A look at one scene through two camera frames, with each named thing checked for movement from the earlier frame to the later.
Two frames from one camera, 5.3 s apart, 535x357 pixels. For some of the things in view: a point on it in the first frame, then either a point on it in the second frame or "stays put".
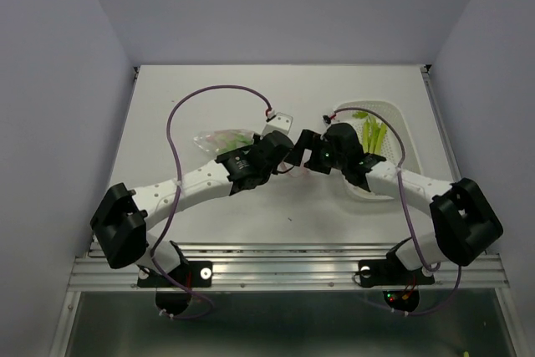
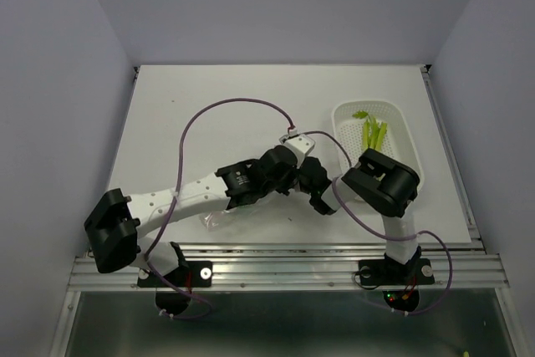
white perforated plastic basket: (384, 132) stays put
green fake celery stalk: (374, 133) stays put
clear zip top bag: (224, 140) -> (217, 220)
